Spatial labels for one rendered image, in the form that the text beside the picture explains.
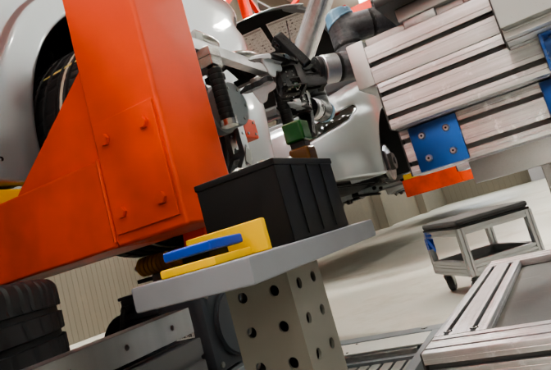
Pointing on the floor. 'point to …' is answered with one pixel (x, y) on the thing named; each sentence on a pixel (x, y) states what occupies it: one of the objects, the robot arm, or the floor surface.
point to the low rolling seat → (453, 229)
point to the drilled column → (287, 323)
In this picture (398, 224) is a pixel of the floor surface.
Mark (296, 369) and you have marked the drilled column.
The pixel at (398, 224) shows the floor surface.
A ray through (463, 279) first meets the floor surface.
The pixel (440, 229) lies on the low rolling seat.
